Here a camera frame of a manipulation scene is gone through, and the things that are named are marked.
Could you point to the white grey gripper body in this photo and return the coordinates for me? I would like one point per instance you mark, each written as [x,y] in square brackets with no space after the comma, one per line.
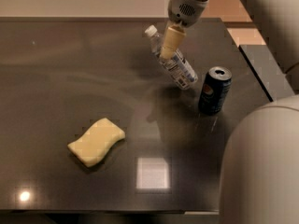
[184,12]

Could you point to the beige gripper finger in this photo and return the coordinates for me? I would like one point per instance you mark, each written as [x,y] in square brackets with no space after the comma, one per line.
[173,37]

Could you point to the clear plastic water bottle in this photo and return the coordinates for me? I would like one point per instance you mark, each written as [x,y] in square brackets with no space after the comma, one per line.
[177,67]

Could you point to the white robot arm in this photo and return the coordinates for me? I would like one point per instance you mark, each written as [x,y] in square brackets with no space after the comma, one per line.
[260,165]

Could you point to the dark blue Pepsi can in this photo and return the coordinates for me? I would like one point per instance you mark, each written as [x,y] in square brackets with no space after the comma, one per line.
[216,85]

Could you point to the grey side table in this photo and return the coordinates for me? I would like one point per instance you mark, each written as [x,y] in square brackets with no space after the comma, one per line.
[265,68]

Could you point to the yellow sponge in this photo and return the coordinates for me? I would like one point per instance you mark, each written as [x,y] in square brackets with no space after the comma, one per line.
[96,142]

